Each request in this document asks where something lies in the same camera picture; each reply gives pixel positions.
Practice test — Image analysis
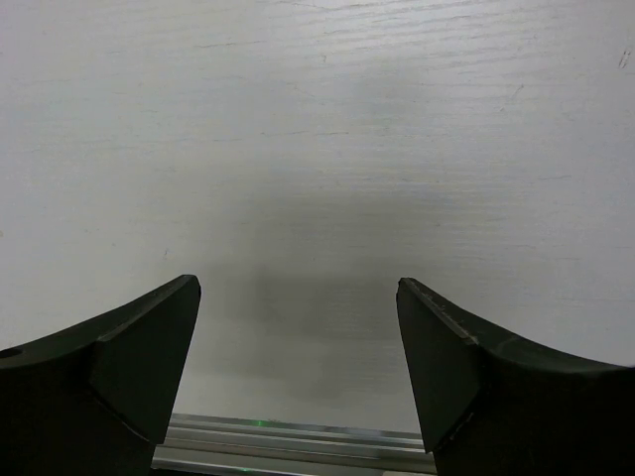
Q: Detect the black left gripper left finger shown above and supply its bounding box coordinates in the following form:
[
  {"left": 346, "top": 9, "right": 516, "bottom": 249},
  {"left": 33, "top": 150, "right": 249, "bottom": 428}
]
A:
[{"left": 1, "top": 275, "right": 200, "bottom": 475}]

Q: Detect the aluminium table edge rail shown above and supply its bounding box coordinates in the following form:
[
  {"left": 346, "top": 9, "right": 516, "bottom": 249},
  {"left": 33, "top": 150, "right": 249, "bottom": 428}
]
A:
[{"left": 152, "top": 414, "right": 437, "bottom": 475}]

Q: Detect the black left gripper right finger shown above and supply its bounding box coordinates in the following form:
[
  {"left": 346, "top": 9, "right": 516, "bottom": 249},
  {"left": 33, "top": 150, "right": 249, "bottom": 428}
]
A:
[{"left": 396, "top": 278, "right": 634, "bottom": 475}]

